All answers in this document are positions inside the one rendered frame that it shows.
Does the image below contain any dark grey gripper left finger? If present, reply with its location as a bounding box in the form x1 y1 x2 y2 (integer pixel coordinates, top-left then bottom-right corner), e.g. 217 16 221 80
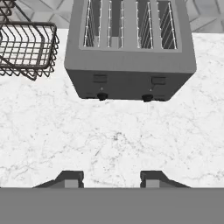
32 170 85 189

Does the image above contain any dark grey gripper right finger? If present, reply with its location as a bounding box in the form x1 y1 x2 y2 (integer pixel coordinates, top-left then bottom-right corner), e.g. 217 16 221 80
139 170 192 189

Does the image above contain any grey four-slot toaster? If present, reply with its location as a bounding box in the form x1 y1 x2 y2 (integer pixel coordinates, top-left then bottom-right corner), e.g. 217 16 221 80
64 0 198 103

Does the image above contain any dark wire basket stand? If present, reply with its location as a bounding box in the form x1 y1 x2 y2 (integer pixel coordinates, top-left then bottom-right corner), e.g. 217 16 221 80
0 0 60 81

